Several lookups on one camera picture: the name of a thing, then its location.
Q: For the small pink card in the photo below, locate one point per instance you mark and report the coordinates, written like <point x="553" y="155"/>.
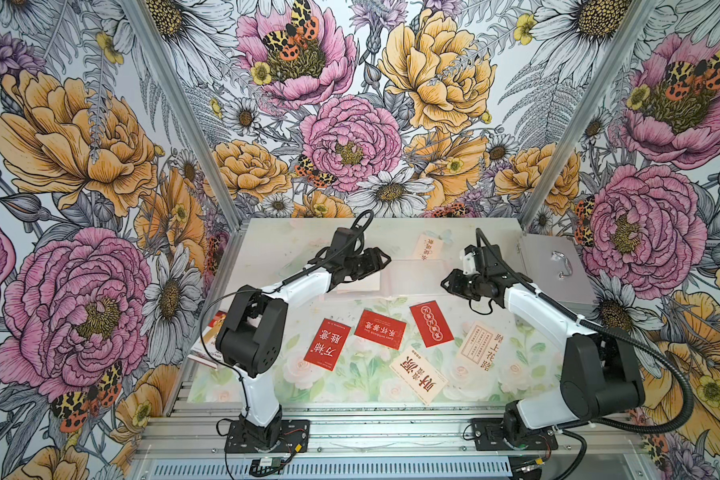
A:
<point x="427" y="248"/>

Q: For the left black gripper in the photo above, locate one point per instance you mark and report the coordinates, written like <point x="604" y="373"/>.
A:
<point x="374" y="262"/>

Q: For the red card with round emblem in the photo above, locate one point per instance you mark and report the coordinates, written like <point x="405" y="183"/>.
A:
<point x="431" y="324"/>

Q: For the cream card with red characters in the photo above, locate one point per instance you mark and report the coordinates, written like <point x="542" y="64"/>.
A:
<point x="425" y="380"/>

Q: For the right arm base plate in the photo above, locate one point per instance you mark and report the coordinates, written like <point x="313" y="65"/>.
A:
<point x="494" y="434"/>

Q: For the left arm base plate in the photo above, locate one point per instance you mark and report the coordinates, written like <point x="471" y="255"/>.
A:
<point x="282" y="437"/>

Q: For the aluminium rail frame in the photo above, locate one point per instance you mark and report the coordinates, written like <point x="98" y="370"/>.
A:
<point x="345" y="442"/>

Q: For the red card with white characters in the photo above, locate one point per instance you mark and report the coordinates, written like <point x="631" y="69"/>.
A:
<point x="327" y="345"/>

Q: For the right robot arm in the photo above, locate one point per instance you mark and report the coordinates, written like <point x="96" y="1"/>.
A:
<point x="599" y="374"/>

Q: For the pink photo album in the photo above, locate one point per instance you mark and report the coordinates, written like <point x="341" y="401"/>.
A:
<point x="409" y="277"/>

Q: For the cream card with framed text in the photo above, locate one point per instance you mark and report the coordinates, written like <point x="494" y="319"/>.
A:
<point x="481" y="345"/>

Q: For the red and white box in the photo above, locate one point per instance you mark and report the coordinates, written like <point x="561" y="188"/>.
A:
<point x="203" y="351"/>

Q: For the red landscape greeting card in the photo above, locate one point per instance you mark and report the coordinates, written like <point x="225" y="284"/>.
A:
<point x="381" y="329"/>

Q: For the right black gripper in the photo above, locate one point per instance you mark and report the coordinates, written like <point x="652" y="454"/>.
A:
<point x="454" y="278"/>

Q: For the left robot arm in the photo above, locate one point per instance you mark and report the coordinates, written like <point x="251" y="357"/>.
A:
<point x="251" y="335"/>

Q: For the silver metal case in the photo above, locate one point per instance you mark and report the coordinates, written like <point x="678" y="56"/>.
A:
<point x="554" y="265"/>

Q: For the small green circuit board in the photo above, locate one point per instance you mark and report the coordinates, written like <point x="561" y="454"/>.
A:
<point x="264" y="467"/>

